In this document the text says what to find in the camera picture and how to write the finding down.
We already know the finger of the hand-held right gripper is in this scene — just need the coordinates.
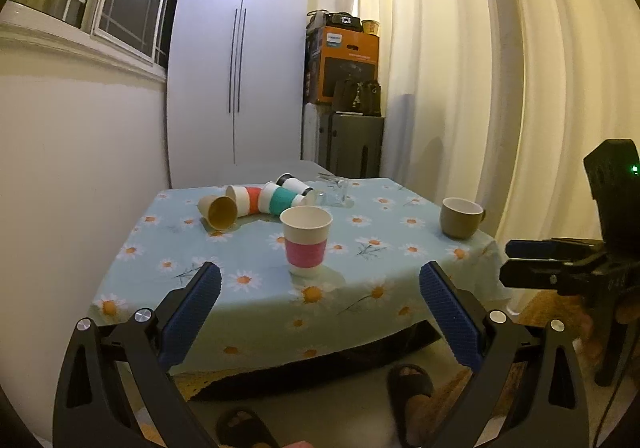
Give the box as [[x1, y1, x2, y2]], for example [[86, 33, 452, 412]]
[[505, 238, 607, 261], [499, 258, 603, 299]]

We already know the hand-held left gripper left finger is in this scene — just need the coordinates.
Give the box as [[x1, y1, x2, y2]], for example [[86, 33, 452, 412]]
[[52, 262, 222, 448]]

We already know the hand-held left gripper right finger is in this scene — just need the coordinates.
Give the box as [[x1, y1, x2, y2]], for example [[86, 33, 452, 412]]
[[419, 261, 592, 448]]

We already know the brown paper cup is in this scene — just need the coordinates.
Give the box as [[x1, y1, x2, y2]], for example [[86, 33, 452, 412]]
[[198, 195, 239, 231]]

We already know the red sleeve paper cup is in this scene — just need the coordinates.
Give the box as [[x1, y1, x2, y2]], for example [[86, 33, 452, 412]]
[[225, 185, 264, 218]]

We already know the pink sleeve paper cup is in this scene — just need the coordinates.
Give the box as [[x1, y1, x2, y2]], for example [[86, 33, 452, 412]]
[[279, 206, 334, 277]]

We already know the teal sleeve paper cup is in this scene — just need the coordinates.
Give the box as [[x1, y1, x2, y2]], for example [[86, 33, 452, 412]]
[[258, 182, 311, 217]]

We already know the black sleeve paper cup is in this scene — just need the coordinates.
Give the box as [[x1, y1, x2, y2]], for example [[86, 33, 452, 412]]
[[276, 173, 315, 197]]

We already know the clear glass cup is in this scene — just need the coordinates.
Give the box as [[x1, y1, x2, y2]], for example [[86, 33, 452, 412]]
[[314, 175, 351, 207]]

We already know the olive ceramic mug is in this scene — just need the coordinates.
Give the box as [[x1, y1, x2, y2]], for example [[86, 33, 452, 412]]
[[440, 197, 487, 241]]

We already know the person's right foot black slipper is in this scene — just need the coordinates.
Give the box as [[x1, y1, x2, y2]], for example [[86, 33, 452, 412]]
[[387, 363, 437, 448]]

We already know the person's foot black slipper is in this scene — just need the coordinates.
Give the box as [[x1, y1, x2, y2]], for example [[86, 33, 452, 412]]
[[387, 363, 437, 448], [215, 407, 281, 448]]

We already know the light blue daisy tablecloth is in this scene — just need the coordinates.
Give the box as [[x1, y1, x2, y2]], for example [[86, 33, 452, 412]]
[[89, 178, 512, 375]]

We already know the person's left foot black slipper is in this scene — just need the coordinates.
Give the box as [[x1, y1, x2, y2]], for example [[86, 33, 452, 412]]
[[215, 407, 281, 448]]

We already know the cream curtain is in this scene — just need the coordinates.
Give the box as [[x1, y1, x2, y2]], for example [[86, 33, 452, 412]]
[[339, 0, 640, 279]]

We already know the grey suitcase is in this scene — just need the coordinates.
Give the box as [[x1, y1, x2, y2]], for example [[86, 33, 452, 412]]
[[326, 111, 385, 179]]

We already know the white storage box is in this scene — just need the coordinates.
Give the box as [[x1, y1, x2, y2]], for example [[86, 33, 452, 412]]
[[301, 102, 331, 169]]

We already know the brown handbag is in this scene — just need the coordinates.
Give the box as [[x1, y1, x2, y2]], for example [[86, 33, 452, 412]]
[[332, 78, 382, 117]]

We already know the white wardrobe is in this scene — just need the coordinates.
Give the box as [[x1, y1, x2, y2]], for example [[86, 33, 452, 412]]
[[165, 0, 312, 189]]

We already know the orange cardboard box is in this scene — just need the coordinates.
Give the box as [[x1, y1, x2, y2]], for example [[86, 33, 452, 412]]
[[304, 25, 380, 105]]

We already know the black bag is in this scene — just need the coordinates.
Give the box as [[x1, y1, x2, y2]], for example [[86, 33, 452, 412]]
[[324, 13, 362, 33]]

